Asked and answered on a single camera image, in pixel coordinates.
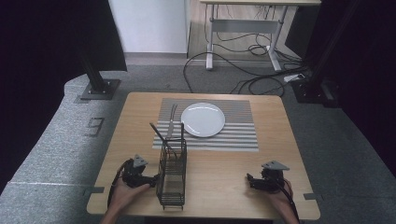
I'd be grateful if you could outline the right hand-held gripper cable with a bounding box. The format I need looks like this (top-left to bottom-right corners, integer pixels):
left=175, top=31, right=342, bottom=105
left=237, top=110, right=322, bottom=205
left=272, top=175, right=301, bottom=222

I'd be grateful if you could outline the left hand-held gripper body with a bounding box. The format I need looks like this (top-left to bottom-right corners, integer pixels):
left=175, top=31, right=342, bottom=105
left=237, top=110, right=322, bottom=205
left=120, top=154, right=149, bottom=189

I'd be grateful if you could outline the white-framed desk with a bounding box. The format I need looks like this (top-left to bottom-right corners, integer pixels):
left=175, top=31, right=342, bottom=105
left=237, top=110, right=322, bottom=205
left=199, top=0, right=322, bottom=73

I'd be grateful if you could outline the white round plate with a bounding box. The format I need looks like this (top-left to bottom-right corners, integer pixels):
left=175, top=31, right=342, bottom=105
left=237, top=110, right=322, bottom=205
left=180, top=102, right=226, bottom=138

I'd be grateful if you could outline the left hand-held gripper cable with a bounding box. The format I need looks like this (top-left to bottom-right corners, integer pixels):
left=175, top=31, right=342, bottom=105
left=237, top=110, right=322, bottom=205
left=106, top=159, right=134, bottom=209

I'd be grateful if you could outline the long black floor cable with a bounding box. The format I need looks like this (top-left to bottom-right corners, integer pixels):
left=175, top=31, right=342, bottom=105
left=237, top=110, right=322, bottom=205
left=182, top=50, right=288, bottom=97

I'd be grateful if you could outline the dark curtain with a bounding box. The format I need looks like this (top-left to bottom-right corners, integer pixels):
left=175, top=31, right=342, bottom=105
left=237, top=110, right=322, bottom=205
left=0, top=0, right=128, bottom=195
left=284, top=0, right=396, bottom=178

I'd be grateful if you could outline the person's left hand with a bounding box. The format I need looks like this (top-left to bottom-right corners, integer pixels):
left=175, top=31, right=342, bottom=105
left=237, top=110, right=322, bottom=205
left=108, top=178, right=151, bottom=217

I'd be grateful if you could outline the white power strip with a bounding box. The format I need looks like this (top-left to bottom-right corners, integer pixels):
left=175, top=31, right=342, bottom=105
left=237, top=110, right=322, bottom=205
left=283, top=73, right=306, bottom=84

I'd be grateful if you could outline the person's right hand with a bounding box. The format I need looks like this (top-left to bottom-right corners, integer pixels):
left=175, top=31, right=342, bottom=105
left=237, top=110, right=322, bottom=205
left=266, top=179, right=297, bottom=217

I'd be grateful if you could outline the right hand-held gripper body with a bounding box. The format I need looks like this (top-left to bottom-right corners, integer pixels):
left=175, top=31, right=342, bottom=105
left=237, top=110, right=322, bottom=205
left=255, top=160, right=290, bottom=194

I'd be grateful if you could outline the hand-held gripper cable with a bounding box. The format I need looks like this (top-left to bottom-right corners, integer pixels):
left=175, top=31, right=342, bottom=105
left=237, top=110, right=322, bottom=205
left=106, top=159, right=134, bottom=209
left=272, top=175, right=301, bottom=222

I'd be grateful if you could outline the silver table knife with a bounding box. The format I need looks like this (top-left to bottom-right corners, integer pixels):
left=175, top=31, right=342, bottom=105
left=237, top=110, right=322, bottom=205
left=165, top=104, right=178, bottom=140

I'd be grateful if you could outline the grey floor socket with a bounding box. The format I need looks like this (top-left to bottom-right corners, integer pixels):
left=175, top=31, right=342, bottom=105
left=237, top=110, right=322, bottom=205
left=84, top=117, right=106, bottom=138

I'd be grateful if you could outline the black wire cutlery holder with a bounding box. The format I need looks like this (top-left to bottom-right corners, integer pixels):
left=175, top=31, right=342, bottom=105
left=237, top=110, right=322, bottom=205
left=155, top=138, right=188, bottom=211

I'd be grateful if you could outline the tangle of black cables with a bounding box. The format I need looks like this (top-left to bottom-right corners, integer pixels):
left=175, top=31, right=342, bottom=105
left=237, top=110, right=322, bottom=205
left=204, top=3, right=309, bottom=71

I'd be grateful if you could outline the grey striped placemat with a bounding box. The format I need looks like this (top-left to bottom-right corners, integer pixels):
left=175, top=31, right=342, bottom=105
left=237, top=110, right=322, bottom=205
left=151, top=97, right=260, bottom=153

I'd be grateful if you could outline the black metal stand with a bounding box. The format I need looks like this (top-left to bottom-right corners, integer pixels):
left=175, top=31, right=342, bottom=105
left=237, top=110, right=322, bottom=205
left=290, top=0, right=363, bottom=108
left=76, top=46, right=121, bottom=102

